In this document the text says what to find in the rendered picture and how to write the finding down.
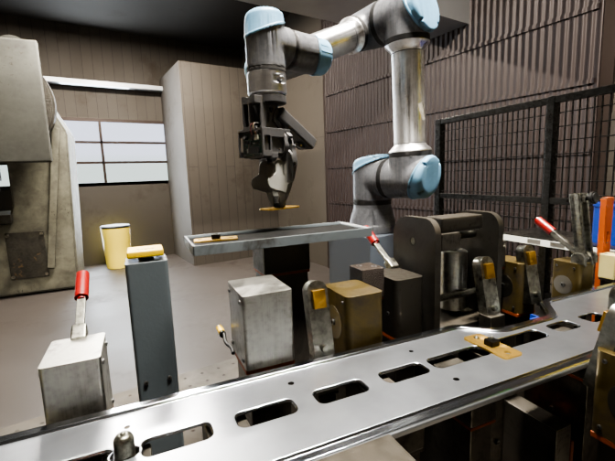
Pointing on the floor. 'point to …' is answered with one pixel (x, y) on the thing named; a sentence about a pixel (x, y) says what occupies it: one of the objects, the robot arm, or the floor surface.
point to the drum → (115, 243)
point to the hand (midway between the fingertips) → (280, 199)
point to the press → (36, 179)
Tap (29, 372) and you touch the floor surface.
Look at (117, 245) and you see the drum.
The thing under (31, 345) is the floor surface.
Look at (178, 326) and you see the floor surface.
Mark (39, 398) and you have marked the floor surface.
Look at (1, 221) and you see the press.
